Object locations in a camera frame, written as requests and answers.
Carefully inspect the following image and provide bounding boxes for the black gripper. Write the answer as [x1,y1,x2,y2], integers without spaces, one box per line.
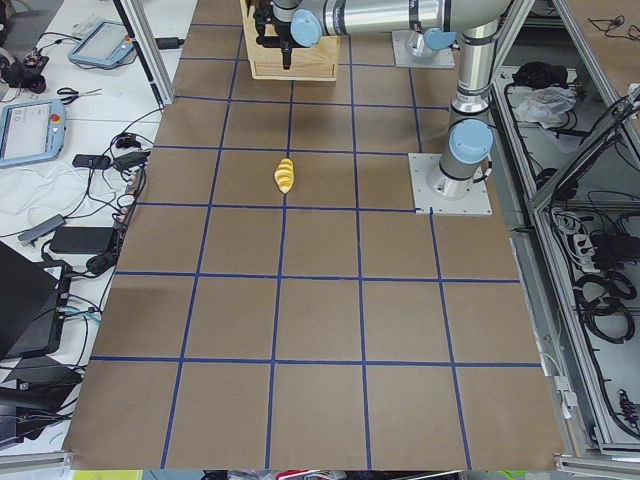
[253,0,300,69]

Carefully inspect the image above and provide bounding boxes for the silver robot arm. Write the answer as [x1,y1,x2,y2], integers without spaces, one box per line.
[405,28,457,60]
[244,1,509,200]

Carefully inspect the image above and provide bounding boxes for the light wooden drawer cabinet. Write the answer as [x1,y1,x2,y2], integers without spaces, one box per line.
[240,0,340,82]

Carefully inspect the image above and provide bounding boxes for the toy bread loaf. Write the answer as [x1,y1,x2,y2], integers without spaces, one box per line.
[274,158,295,195]

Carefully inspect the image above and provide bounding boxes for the far blue teach pendant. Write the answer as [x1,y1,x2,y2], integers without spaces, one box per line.
[67,20,135,70]

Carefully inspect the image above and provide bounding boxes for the blue teach pendant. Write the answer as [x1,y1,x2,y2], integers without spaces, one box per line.
[1,99,66,168]
[67,20,135,70]

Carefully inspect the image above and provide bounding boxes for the near blue teach pendant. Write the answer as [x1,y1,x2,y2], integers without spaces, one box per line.
[1,99,66,168]

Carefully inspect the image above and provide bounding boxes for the white crumpled cloth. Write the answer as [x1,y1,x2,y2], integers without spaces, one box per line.
[514,86,577,129]

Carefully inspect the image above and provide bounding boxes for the black power adapter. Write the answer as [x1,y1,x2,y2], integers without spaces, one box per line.
[49,227,115,254]

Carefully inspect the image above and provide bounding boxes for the black laptop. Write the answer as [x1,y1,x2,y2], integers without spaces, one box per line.
[1,244,71,360]

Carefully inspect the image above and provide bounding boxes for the aluminium frame post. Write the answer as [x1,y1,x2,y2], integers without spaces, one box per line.
[113,0,175,108]

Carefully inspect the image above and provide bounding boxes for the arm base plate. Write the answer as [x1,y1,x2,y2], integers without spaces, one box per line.
[408,153,493,217]
[392,28,456,69]

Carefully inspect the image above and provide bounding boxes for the black handled scissors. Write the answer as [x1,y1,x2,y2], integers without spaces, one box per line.
[56,87,102,105]

